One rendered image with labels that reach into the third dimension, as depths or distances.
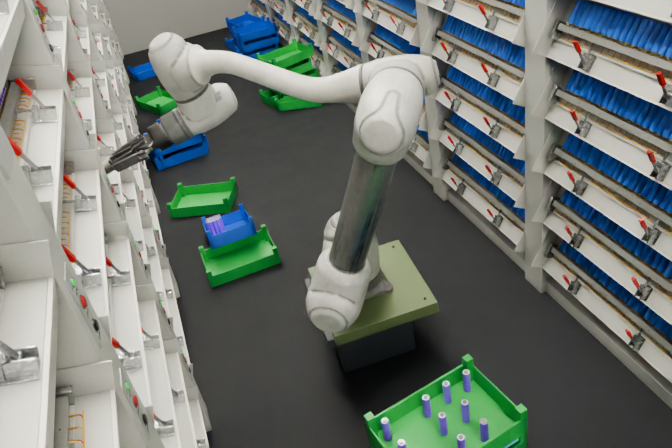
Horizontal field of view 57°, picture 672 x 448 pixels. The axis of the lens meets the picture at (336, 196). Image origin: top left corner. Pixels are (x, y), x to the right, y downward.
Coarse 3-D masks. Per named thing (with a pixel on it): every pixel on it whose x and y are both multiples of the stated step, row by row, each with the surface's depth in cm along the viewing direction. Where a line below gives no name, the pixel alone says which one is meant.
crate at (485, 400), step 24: (432, 384) 146; (456, 384) 151; (480, 384) 149; (408, 408) 146; (432, 408) 146; (456, 408) 145; (480, 408) 144; (504, 408) 142; (408, 432) 142; (432, 432) 141; (456, 432) 140; (504, 432) 132
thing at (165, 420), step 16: (144, 288) 159; (144, 304) 160; (144, 320) 154; (144, 336) 145; (160, 336) 149; (144, 352) 144; (160, 352) 144; (160, 368) 140; (160, 384) 136; (160, 400) 132; (160, 416) 128; (160, 432) 123; (176, 432) 125
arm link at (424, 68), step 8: (392, 56) 148; (400, 56) 146; (408, 56) 145; (416, 56) 144; (424, 56) 145; (368, 64) 149; (376, 64) 147; (384, 64) 143; (392, 64) 141; (400, 64) 141; (408, 64) 141; (416, 64) 143; (424, 64) 142; (432, 64) 143; (368, 72) 147; (376, 72) 142; (416, 72) 141; (424, 72) 142; (432, 72) 142; (368, 80) 147; (424, 80) 143; (432, 80) 143; (424, 88) 143; (432, 88) 144; (424, 96) 145
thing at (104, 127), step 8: (96, 120) 204; (104, 120) 205; (112, 120) 206; (96, 128) 204; (104, 128) 206; (112, 128) 207; (104, 136) 205; (112, 136) 205; (112, 144) 200; (104, 160) 189; (112, 176) 180; (120, 184) 176; (120, 192) 172; (120, 200) 168
